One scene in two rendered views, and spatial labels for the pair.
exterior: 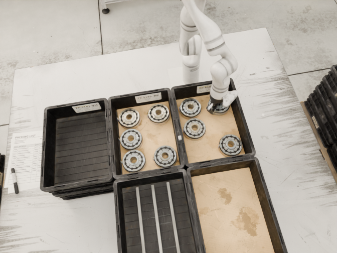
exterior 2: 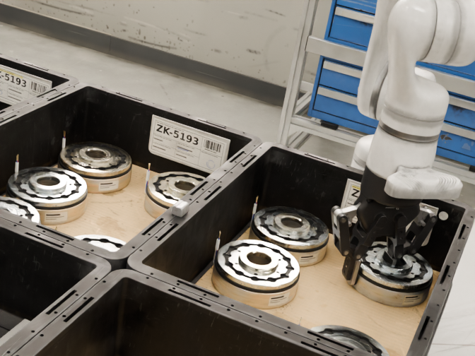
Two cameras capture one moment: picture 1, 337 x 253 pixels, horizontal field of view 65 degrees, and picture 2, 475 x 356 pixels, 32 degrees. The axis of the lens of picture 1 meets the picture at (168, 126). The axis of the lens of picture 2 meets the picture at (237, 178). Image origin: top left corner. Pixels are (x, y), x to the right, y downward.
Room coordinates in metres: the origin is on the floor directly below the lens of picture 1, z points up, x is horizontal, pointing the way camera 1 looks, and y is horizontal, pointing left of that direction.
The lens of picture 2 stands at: (-0.28, -0.39, 1.37)
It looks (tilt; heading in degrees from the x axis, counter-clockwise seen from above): 26 degrees down; 22
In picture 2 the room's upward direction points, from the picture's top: 10 degrees clockwise
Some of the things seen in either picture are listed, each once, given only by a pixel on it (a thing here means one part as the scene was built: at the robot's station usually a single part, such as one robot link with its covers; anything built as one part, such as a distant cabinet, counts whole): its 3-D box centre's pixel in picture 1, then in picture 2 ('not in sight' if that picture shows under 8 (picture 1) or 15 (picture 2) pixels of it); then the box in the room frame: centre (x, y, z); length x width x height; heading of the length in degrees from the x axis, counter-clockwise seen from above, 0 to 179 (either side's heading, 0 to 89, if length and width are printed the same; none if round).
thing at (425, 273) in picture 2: (219, 103); (392, 264); (0.63, -0.26, 0.86); 0.10 x 0.10 x 0.01
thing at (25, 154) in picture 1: (28, 158); not in sight; (0.53, 0.74, 0.70); 0.33 x 0.23 x 0.01; 4
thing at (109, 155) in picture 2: (129, 117); (95, 155); (0.61, 0.18, 0.86); 0.05 x 0.05 x 0.01
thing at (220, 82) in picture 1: (220, 75); (418, 66); (0.61, -0.23, 1.12); 0.09 x 0.07 x 0.15; 120
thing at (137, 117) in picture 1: (129, 117); (95, 158); (0.61, 0.18, 0.86); 0.10 x 0.10 x 0.01
